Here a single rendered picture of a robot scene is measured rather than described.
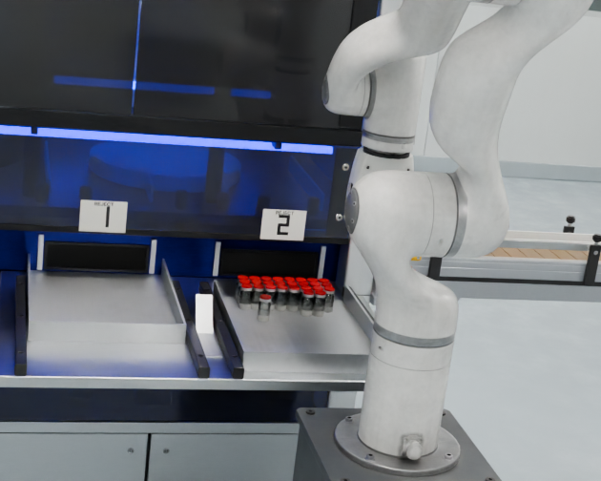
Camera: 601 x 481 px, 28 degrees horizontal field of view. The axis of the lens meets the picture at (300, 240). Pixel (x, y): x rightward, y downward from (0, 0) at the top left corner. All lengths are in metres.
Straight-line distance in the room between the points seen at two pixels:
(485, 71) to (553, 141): 6.10
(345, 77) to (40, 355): 0.66
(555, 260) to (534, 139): 4.96
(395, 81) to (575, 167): 5.89
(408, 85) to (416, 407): 0.49
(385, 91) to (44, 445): 1.01
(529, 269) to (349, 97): 0.89
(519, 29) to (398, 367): 0.51
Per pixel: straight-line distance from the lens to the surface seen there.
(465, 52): 1.54
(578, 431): 4.13
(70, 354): 1.98
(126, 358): 1.98
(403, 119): 1.87
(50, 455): 2.41
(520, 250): 2.66
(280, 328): 2.15
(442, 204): 1.65
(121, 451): 2.42
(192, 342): 2.00
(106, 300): 2.21
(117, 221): 2.23
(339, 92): 1.82
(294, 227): 2.29
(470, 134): 1.57
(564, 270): 2.63
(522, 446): 3.94
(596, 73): 7.64
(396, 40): 1.76
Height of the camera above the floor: 1.67
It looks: 17 degrees down
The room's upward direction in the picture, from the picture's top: 7 degrees clockwise
